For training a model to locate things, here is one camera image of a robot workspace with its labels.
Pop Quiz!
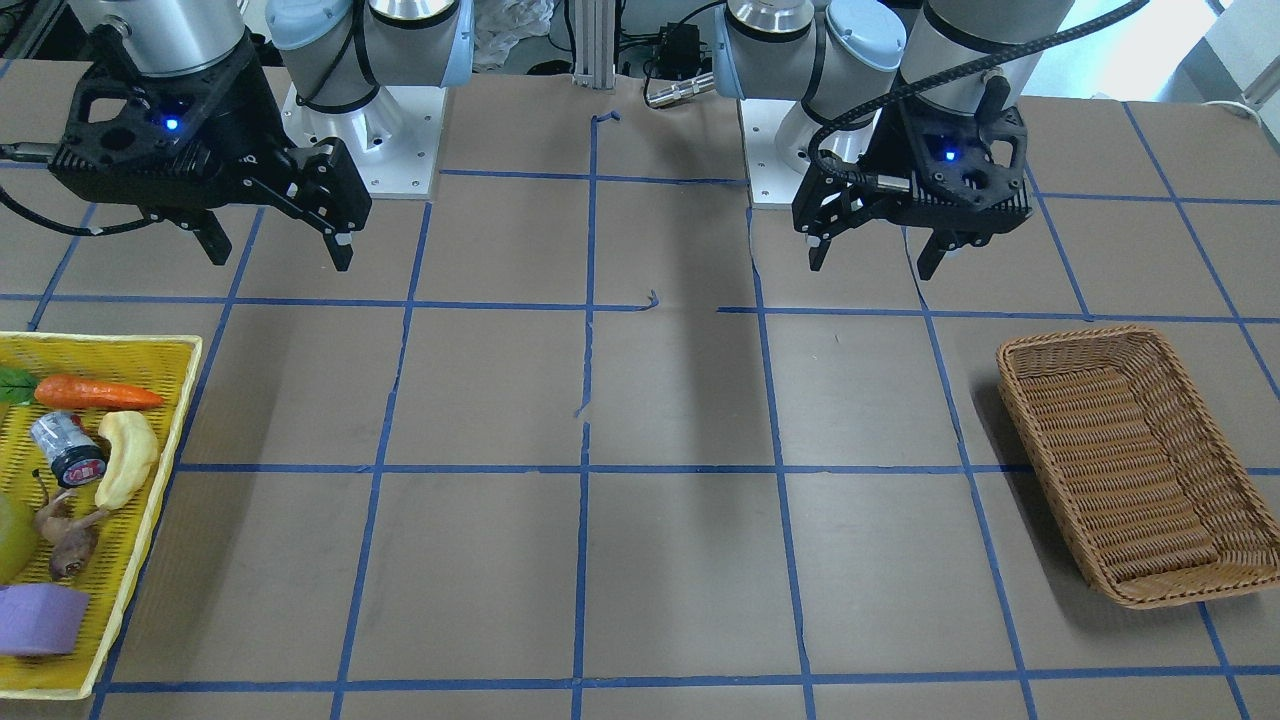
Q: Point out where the purple foam block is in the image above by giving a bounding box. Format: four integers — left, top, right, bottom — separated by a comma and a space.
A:
1, 583, 91, 657

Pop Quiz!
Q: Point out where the brown toy root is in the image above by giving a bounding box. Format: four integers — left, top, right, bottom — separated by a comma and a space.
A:
32, 470, 113, 582

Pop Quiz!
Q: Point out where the black power adapter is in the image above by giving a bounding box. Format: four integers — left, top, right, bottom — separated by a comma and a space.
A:
652, 23, 703, 79

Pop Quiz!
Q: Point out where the yellow plastic basket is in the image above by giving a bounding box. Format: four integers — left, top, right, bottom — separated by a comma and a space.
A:
1, 331, 204, 701

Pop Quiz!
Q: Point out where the small blue can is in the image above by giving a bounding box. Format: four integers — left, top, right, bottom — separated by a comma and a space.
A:
29, 411, 108, 489

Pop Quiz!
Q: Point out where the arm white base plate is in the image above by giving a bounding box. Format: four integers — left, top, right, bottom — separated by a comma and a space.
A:
282, 85, 451, 200
739, 99, 812, 210

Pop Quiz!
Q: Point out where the aluminium frame post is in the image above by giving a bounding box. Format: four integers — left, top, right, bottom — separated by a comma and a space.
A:
566, 0, 618, 94

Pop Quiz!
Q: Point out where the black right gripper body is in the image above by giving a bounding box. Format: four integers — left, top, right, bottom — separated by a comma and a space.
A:
47, 28, 372, 234

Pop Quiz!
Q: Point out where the brown wicker basket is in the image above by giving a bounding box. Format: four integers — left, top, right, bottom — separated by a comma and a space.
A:
995, 325, 1279, 610

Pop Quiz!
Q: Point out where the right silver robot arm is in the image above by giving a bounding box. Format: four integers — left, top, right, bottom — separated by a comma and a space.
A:
38, 1, 475, 272

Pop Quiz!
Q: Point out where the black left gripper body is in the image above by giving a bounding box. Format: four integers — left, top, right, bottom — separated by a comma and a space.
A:
792, 78, 1032, 241

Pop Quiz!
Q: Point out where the orange toy carrot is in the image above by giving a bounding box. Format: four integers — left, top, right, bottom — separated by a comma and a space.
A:
1, 366, 165, 411

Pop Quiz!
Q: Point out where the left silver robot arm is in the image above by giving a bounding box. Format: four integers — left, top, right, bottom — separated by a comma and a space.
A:
712, 1, 1073, 281

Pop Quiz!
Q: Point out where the yellow toy banana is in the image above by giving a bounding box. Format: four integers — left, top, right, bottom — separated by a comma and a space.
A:
93, 411, 159, 511

